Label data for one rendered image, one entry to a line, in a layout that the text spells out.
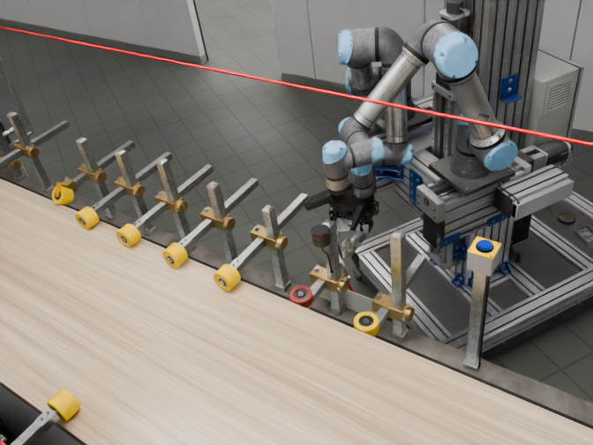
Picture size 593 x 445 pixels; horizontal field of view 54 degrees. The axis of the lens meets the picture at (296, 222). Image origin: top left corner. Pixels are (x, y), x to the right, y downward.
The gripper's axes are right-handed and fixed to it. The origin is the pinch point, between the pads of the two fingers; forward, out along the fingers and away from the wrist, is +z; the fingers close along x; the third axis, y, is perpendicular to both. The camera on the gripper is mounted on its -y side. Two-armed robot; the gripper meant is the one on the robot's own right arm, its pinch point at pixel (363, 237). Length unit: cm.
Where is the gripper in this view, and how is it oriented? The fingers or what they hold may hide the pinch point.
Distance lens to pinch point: 228.8
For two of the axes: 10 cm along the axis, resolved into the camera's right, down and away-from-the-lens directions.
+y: 5.6, -5.8, 5.9
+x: -8.2, -2.8, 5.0
